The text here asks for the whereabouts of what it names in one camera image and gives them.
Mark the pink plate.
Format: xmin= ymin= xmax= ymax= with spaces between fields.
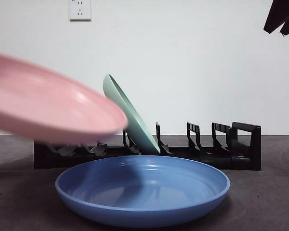
xmin=0 ymin=52 xmax=130 ymax=144

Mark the white wall socket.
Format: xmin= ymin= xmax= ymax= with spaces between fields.
xmin=69 ymin=0 xmax=92 ymax=22

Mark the blue plate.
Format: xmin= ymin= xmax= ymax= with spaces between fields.
xmin=54 ymin=155 xmax=231 ymax=229

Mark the black plate rack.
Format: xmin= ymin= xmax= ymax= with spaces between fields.
xmin=33 ymin=121 xmax=263 ymax=171

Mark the pale green plate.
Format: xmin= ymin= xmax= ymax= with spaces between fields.
xmin=103 ymin=73 xmax=161 ymax=154

